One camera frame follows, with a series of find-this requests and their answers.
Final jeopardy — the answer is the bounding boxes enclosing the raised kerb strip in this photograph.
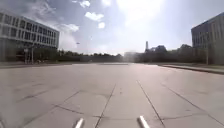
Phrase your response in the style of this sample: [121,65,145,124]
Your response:
[159,63,224,75]

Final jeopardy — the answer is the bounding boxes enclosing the grey concrete slab pavement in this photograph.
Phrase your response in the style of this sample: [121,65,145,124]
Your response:
[0,62,224,128]

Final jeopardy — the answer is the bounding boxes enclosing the pole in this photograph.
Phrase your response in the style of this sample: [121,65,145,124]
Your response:
[30,43,35,65]

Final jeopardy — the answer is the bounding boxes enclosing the white office building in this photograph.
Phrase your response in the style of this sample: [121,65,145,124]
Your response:
[0,11,61,63]

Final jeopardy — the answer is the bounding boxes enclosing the grey building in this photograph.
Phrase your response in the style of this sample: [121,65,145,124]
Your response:
[190,12,224,65]

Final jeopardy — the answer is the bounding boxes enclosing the robot's own part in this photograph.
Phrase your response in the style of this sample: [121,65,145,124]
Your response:
[137,115,151,128]
[74,117,85,128]

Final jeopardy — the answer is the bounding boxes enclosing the row of trees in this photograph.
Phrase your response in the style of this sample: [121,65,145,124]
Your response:
[56,43,208,64]

